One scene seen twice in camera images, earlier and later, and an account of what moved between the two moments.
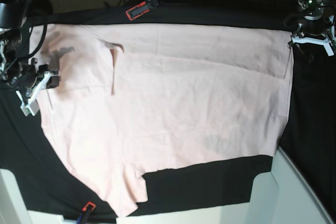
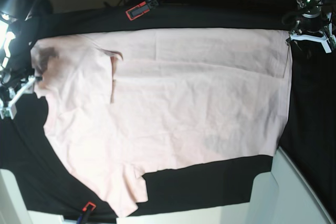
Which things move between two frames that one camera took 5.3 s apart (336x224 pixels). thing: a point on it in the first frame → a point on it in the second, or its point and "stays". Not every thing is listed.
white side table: x=280 y=196 stays
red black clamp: x=151 y=3 stays
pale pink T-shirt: x=135 y=98 stays
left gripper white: x=31 y=106 → x=12 y=107
